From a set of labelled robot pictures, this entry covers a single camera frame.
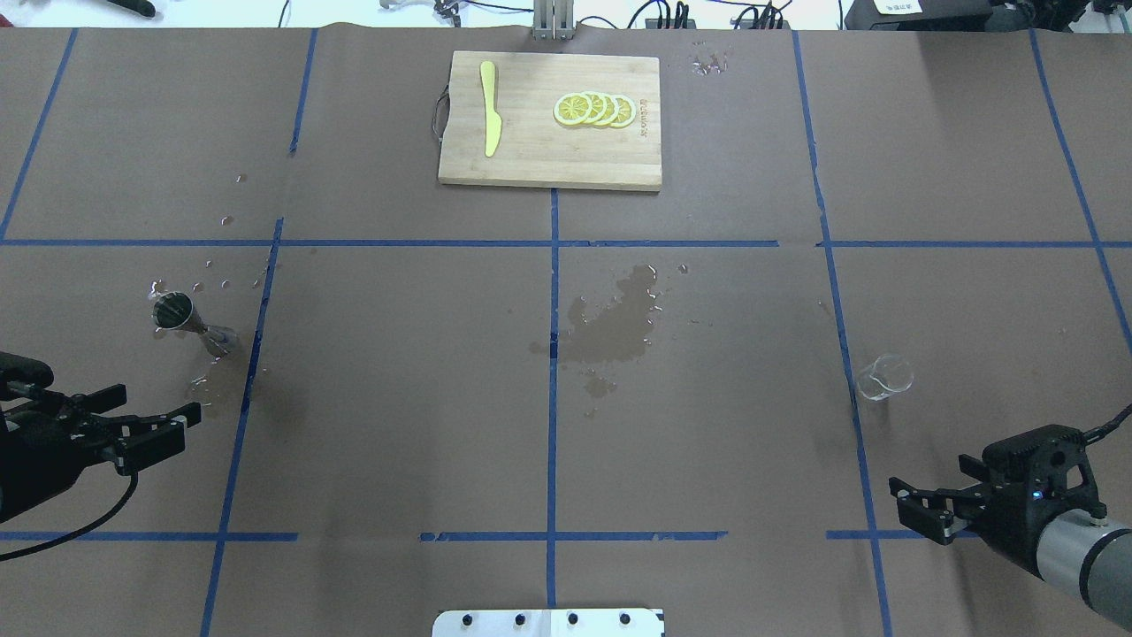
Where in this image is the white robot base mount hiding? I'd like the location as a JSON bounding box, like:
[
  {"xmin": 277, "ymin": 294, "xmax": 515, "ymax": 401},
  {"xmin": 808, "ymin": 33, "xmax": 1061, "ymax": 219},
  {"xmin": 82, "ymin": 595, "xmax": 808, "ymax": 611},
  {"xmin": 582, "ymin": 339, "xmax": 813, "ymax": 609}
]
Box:
[{"xmin": 431, "ymin": 608, "xmax": 666, "ymax": 636}]

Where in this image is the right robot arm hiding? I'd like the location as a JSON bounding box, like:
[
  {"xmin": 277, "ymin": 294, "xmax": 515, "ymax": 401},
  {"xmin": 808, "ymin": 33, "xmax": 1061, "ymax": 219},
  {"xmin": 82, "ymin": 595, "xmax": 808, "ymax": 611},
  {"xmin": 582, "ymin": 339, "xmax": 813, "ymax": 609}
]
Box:
[{"xmin": 889, "ymin": 434, "xmax": 1131, "ymax": 630}]

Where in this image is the clear glass cup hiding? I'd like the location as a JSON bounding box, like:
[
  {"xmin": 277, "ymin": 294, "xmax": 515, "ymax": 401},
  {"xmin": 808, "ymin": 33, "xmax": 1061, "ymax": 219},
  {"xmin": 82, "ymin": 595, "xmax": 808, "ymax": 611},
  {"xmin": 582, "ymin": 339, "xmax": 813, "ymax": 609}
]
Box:
[{"xmin": 856, "ymin": 354, "xmax": 916, "ymax": 402}]

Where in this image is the bamboo cutting board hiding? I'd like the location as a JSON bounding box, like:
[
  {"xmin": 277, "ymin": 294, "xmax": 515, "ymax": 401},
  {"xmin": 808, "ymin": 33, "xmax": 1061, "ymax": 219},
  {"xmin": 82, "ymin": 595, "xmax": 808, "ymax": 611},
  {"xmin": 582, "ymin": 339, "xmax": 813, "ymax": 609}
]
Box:
[{"xmin": 438, "ymin": 50, "xmax": 663, "ymax": 193}]

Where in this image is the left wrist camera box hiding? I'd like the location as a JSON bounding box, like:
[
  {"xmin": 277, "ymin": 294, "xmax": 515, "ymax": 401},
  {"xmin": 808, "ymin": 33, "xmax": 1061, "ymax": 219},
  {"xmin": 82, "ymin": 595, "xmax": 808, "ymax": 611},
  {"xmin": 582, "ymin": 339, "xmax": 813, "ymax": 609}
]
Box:
[{"xmin": 1, "ymin": 352, "xmax": 54, "ymax": 402}]

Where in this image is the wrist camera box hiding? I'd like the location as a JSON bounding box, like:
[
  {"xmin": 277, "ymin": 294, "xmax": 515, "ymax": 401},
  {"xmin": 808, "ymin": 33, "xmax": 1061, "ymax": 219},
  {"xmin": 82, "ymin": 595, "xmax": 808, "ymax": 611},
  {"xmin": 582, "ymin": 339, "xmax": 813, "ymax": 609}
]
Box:
[
  {"xmin": 1, "ymin": 352, "xmax": 54, "ymax": 402},
  {"xmin": 981, "ymin": 424, "xmax": 1086, "ymax": 484}
]

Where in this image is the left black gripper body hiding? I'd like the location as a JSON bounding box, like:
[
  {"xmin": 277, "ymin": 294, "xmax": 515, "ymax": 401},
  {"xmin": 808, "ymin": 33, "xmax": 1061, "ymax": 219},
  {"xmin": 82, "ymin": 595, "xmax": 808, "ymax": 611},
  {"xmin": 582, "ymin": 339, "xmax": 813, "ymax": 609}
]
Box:
[{"xmin": 1, "ymin": 394, "xmax": 111, "ymax": 520}]

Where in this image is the lemon slice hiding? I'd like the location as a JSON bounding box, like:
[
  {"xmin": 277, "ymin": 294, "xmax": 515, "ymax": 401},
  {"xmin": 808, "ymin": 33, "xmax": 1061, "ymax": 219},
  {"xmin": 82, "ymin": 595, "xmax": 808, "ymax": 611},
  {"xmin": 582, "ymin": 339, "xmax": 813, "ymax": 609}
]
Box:
[
  {"xmin": 554, "ymin": 92, "xmax": 593, "ymax": 127},
  {"xmin": 595, "ymin": 94, "xmax": 620, "ymax": 127},
  {"xmin": 584, "ymin": 91, "xmax": 606, "ymax": 126},
  {"xmin": 608, "ymin": 96, "xmax": 638, "ymax": 129}
]

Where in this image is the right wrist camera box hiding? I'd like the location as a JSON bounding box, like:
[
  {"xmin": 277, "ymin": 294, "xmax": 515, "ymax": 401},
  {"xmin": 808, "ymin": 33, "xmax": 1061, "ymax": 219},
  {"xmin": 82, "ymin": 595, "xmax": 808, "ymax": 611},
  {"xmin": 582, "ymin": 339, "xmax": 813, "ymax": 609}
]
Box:
[{"xmin": 981, "ymin": 424, "xmax": 1086, "ymax": 484}]

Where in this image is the steel measuring jigger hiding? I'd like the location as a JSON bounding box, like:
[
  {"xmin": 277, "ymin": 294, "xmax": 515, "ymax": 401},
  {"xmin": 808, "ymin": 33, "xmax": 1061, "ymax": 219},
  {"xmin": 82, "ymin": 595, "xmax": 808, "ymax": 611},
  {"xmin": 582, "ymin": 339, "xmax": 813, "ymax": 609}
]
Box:
[{"xmin": 152, "ymin": 291, "xmax": 239, "ymax": 358}]

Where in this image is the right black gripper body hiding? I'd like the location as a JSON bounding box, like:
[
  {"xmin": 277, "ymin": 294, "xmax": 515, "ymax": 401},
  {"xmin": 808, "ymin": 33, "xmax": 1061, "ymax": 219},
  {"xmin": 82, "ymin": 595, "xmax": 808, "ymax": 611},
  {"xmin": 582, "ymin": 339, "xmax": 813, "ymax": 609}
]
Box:
[{"xmin": 964, "ymin": 448, "xmax": 1108, "ymax": 575}]

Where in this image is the yellow plastic knife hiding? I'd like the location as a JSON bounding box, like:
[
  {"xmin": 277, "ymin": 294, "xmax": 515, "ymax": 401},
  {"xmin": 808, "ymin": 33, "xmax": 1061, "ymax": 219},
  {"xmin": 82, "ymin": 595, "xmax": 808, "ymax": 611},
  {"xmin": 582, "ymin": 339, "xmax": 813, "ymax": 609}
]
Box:
[{"xmin": 478, "ymin": 60, "xmax": 501, "ymax": 157}]

